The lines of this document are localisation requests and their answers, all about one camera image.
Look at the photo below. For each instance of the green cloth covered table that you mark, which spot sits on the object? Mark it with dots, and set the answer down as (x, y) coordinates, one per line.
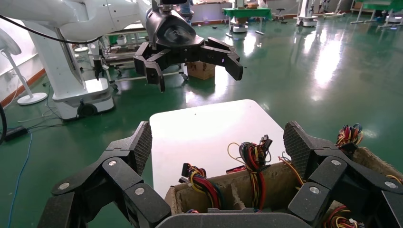
(247, 13)
(381, 4)

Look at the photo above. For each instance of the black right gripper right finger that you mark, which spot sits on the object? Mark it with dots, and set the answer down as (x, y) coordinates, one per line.
(333, 176)

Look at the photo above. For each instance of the white standing fan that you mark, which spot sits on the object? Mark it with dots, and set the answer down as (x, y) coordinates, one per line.
(31, 99)

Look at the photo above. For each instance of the small brown cardboard box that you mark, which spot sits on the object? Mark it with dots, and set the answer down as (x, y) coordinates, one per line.
(201, 70)

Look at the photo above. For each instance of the white robot torso and base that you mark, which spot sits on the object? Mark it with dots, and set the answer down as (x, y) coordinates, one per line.
(67, 72)

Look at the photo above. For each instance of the dark round stool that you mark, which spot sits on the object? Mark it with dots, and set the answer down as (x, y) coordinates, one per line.
(280, 11)

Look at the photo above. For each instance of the white wheeled robot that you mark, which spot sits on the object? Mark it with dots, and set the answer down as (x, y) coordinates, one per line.
(307, 20)
(240, 28)

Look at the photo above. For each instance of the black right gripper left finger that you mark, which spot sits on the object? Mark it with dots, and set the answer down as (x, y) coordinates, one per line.
(110, 185)

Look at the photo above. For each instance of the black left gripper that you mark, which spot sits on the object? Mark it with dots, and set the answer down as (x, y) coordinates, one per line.
(173, 34)

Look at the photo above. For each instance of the tiny brown box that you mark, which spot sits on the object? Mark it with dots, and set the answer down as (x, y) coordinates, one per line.
(252, 5)

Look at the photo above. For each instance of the black power adapter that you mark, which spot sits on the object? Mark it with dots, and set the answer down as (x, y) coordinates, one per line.
(15, 133)

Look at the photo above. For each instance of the brown divided cardboard box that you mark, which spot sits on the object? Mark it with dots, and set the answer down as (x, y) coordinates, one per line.
(274, 198)

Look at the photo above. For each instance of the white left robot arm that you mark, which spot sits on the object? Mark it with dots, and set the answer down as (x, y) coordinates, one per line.
(119, 15)

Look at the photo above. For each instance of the person in blue shirt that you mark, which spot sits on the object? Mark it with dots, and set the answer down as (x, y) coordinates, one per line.
(186, 8)

